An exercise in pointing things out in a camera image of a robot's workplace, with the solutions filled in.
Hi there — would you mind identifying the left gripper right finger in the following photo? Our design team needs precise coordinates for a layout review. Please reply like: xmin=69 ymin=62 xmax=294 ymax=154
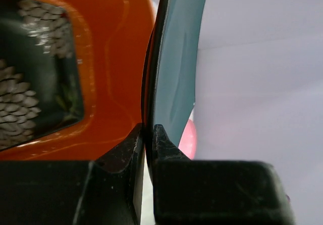
xmin=152 ymin=125 xmax=295 ymax=224

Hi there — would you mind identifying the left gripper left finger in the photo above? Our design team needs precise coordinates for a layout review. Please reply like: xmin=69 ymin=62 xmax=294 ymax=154
xmin=1 ymin=124 xmax=144 ymax=224

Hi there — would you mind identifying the teal square plate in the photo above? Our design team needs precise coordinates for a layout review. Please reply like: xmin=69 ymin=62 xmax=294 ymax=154
xmin=141 ymin=0 xmax=206 ymax=168

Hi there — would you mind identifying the black floral square plate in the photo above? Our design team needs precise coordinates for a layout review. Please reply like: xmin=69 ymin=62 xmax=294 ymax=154
xmin=1 ymin=0 xmax=84 ymax=150

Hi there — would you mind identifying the orange plastic bin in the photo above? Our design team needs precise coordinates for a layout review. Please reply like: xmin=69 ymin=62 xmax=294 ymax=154
xmin=1 ymin=0 xmax=154 ymax=160

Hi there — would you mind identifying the pink round plate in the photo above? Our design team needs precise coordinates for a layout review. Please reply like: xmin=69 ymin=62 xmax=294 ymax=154
xmin=178 ymin=109 xmax=197 ymax=159

